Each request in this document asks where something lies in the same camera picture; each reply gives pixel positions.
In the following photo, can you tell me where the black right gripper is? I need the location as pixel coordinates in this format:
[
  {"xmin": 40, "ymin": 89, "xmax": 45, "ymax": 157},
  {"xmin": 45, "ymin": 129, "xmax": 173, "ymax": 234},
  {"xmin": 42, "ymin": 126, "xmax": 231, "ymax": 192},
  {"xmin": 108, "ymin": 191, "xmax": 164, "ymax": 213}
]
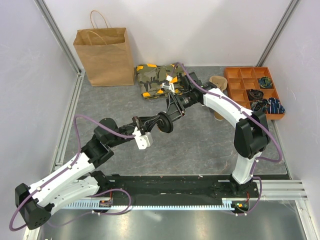
[{"xmin": 161, "ymin": 91, "xmax": 198, "ymax": 127}]

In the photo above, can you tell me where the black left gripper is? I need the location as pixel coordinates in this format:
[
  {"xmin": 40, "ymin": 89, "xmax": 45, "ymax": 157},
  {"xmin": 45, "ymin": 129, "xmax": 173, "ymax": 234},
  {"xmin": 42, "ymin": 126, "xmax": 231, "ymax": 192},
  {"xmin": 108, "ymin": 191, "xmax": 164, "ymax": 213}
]
[{"xmin": 107, "ymin": 115, "xmax": 161, "ymax": 148}]

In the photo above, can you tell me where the black plastic cup lid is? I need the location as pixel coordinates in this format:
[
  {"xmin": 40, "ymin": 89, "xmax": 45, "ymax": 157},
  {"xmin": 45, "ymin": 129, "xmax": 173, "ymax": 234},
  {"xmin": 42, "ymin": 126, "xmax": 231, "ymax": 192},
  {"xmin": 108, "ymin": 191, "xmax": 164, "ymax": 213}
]
[{"xmin": 157, "ymin": 111, "xmax": 174, "ymax": 133}]

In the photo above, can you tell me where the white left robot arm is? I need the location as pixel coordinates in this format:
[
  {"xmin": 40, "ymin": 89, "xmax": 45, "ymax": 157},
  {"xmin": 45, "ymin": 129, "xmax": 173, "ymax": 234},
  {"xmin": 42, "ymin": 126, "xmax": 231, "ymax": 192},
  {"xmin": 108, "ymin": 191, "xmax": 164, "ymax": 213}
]
[{"xmin": 9, "ymin": 112, "xmax": 173, "ymax": 232}]

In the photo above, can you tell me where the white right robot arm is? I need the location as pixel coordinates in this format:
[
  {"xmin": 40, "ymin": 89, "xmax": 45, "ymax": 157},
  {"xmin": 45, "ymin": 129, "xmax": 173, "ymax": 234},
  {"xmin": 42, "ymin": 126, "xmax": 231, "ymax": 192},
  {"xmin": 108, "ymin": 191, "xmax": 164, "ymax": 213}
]
[{"xmin": 161, "ymin": 75, "xmax": 270, "ymax": 197}]

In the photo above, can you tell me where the camouflage folded cloth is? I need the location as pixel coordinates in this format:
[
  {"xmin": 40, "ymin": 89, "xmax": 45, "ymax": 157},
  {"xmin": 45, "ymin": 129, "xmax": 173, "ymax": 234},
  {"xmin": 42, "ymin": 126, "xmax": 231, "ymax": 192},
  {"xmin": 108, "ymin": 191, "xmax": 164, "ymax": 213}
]
[{"xmin": 135, "ymin": 63, "xmax": 185, "ymax": 99}]

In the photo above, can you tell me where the cardboard cup carrier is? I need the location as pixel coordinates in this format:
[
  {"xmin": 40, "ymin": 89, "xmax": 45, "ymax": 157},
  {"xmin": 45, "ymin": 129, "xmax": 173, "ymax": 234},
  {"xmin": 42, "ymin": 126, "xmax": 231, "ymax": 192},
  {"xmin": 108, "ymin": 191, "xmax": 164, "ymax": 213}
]
[{"xmin": 209, "ymin": 75, "xmax": 228, "ymax": 92}]

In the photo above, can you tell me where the orange compartment tray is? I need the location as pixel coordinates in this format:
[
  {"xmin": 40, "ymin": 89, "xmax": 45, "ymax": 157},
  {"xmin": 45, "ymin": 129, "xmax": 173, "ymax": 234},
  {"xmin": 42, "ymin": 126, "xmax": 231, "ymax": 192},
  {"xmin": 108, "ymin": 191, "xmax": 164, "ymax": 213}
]
[{"xmin": 224, "ymin": 66, "xmax": 286, "ymax": 120}]

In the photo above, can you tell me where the dark brown rolled sock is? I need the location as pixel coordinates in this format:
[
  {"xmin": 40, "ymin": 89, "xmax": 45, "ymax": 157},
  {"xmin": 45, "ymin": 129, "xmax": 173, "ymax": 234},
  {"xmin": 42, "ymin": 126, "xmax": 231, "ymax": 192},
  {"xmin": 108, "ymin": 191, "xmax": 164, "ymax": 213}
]
[{"xmin": 246, "ymin": 89, "xmax": 264, "ymax": 101}]

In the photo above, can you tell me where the brown paper bag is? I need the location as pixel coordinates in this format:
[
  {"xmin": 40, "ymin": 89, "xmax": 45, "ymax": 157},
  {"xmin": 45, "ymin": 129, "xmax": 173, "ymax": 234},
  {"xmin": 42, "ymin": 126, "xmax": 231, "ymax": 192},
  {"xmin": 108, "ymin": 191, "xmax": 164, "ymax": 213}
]
[{"xmin": 73, "ymin": 10, "xmax": 135, "ymax": 87}]

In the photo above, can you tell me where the grey patterned rolled sock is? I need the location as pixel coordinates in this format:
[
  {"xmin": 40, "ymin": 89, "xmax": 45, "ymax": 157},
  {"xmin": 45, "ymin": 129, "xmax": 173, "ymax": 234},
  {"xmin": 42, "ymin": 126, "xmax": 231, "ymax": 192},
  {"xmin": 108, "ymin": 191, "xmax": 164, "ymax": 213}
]
[{"xmin": 250, "ymin": 98, "xmax": 270, "ymax": 114}]

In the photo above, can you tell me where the green blue rolled sock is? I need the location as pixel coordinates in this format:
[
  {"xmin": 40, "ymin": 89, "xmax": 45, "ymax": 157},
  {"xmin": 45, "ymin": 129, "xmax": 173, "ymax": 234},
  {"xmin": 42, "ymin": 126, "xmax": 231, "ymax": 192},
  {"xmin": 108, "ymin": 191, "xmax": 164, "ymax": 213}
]
[{"xmin": 258, "ymin": 76, "xmax": 273, "ymax": 89}]

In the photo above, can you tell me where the blue striped rolled sock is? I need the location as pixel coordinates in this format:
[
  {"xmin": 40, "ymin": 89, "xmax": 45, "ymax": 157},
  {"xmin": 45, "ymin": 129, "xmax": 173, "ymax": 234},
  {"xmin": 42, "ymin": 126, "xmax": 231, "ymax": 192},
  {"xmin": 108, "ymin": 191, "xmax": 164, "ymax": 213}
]
[{"xmin": 267, "ymin": 97, "xmax": 286, "ymax": 114}]

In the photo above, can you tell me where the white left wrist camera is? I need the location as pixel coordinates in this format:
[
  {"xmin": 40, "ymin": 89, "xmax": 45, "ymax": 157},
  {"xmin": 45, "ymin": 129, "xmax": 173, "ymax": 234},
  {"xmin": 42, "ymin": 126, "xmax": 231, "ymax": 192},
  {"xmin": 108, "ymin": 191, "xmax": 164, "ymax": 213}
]
[{"xmin": 133, "ymin": 127, "xmax": 153, "ymax": 150}]

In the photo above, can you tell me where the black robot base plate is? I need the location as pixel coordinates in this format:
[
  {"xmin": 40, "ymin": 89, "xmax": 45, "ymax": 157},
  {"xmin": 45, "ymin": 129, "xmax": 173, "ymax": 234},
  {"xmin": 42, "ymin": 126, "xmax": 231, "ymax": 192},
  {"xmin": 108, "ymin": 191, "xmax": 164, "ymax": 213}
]
[{"xmin": 91, "ymin": 171, "xmax": 259, "ymax": 206}]

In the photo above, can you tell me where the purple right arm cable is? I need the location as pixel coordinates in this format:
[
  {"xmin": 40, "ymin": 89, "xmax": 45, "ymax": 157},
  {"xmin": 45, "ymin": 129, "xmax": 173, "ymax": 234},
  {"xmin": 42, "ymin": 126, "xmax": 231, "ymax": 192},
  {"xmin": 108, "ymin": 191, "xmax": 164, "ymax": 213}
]
[{"xmin": 170, "ymin": 61, "xmax": 283, "ymax": 216}]

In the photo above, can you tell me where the white slotted cable duct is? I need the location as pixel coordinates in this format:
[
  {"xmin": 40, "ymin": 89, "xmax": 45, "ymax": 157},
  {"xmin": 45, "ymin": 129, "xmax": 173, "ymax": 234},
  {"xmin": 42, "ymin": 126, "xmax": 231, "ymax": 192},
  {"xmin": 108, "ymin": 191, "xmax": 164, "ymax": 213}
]
[{"xmin": 63, "ymin": 198, "xmax": 235, "ymax": 211}]

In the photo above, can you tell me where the aluminium frame rail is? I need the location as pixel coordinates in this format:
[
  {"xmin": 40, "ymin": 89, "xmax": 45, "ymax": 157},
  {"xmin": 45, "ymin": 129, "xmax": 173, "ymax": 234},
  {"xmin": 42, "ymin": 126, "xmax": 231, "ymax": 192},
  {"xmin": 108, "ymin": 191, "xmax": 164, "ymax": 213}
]
[{"xmin": 257, "ymin": 179, "xmax": 309, "ymax": 201}]

